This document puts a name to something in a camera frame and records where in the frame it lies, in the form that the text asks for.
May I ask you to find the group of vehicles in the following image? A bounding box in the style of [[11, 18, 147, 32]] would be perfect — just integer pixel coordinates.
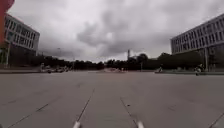
[[39, 65, 70, 74]]

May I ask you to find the raised kerb edge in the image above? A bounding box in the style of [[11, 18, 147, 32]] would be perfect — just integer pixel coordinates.
[[154, 70, 224, 76]]

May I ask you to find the grey building with window rows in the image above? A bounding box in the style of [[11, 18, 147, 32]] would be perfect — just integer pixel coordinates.
[[0, 13, 41, 68]]

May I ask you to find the person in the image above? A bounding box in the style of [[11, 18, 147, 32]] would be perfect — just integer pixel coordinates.
[[194, 63, 205, 77], [157, 63, 165, 74]]

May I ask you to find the long grey building on pillars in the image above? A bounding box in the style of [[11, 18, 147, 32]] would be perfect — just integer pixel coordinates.
[[170, 13, 224, 72]]

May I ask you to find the slender tower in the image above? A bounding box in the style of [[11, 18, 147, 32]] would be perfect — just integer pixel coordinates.
[[126, 49, 131, 62]]

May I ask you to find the red structure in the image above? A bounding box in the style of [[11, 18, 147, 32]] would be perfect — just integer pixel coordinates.
[[0, 0, 16, 45]]

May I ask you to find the row of trees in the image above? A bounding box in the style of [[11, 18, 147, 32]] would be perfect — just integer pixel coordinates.
[[31, 50, 205, 72]]

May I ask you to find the grey paved plaza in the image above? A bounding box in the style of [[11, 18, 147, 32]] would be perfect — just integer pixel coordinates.
[[0, 70, 224, 128]]

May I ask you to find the robot's own part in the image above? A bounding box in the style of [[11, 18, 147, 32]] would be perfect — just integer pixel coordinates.
[[72, 121, 82, 128], [136, 121, 145, 128]]

